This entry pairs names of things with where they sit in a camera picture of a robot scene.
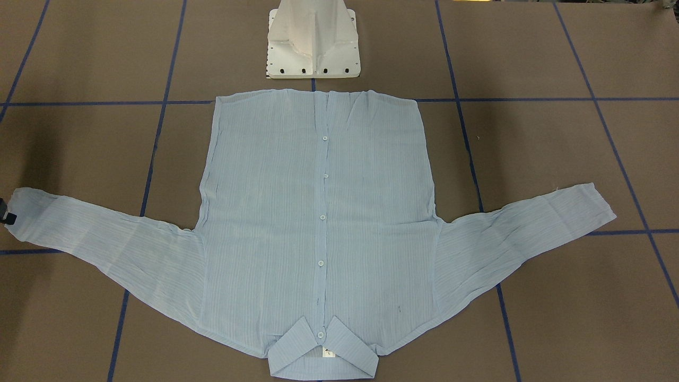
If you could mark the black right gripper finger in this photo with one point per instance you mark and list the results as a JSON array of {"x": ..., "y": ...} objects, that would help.
[{"x": 5, "y": 216}]

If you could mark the light blue button shirt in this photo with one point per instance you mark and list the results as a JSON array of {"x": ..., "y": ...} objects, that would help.
[{"x": 317, "y": 244}]

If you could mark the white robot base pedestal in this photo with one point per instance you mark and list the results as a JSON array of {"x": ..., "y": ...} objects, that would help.
[{"x": 312, "y": 40}]

